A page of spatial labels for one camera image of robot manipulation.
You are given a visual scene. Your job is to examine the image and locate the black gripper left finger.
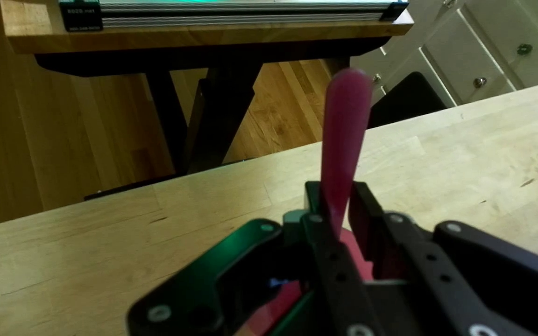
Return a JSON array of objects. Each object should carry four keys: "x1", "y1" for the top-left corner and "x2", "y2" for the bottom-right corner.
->
[{"x1": 125, "y1": 180, "x2": 384, "y2": 336}]

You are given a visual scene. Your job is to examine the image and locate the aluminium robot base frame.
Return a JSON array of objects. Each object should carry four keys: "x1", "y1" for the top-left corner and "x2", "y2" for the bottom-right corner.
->
[{"x1": 57, "y1": 0, "x2": 411, "y2": 34}]

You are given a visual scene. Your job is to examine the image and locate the dark wooden robot stand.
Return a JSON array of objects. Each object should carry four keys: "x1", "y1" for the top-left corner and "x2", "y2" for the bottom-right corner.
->
[{"x1": 0, "y1": 0, "x2": 418, "y2": 189}]

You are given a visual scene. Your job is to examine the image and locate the white base cabinet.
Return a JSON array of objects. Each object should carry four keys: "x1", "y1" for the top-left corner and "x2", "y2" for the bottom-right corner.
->
[{"x1": 349, "y1": 0, "x2": 538, "y2": 109}]

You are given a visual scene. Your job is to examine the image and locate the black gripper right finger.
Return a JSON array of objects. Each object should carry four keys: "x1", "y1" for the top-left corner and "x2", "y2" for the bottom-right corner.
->
[{"x1": 349, "y1": 184, "x2": 538, "y2": 336}]

